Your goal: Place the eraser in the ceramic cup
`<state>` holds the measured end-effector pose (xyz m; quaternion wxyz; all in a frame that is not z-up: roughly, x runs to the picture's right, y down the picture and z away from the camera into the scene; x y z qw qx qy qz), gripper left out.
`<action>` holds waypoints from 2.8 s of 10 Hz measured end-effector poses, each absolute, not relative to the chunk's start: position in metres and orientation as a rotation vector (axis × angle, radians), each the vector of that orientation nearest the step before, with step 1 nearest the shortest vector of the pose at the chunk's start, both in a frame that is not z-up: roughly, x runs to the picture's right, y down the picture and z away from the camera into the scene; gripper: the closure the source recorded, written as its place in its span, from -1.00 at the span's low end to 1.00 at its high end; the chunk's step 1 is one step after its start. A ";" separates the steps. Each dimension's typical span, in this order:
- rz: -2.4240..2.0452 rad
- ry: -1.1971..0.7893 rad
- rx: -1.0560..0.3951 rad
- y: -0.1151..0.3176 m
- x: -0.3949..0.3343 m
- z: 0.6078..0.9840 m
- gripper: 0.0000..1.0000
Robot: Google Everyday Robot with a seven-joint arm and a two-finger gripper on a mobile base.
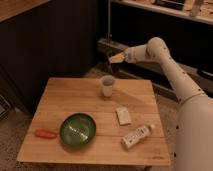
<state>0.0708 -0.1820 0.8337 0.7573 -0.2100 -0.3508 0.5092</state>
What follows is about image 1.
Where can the wooden table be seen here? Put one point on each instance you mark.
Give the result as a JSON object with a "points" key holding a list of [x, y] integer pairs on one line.
{"points": [[65, 96]]}

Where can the orange carrot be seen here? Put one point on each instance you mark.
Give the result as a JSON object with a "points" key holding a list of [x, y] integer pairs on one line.
{"points": [[45, 134]]}

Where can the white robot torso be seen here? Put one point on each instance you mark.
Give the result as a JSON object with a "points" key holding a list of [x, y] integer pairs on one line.
{"points": [[194, 143]]}

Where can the dark shelf unit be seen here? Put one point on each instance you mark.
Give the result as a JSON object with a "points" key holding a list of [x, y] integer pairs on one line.
{"points": [[190, 42]]}

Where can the white eraser block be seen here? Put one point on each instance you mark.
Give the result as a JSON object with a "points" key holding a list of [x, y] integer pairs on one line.
{"points": [[123, 115]]}

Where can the white plastic bottle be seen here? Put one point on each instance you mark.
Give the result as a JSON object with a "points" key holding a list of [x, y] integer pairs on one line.
{"points": [[132, 138]]}

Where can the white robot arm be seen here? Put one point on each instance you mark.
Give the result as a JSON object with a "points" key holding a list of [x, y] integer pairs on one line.
{"points": [[156, 50]]}

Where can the green bowl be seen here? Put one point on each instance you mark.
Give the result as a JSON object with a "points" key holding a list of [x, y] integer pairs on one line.
{"points": [[77, 130]]}

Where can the dark wooden cabinet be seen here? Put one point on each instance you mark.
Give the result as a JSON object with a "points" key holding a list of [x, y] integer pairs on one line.
{"points": [[40, 39]]}

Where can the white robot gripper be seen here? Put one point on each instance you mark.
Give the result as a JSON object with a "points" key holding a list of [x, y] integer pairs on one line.
{"points": [[134, 54]]}

